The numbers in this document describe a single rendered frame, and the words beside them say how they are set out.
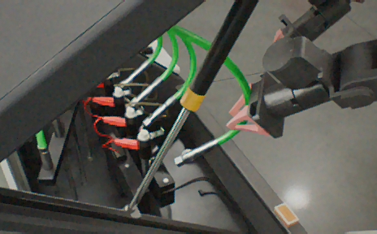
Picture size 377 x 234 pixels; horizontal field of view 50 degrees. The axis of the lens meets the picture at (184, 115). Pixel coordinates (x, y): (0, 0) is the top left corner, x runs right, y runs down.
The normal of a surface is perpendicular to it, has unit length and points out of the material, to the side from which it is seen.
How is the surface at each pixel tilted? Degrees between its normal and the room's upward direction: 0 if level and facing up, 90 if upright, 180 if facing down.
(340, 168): 0
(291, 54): 48
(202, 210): 0
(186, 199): 0
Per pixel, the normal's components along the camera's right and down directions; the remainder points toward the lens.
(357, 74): -0.60, -0.48
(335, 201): 0.03, -0.75
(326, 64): 0.65, -0.22
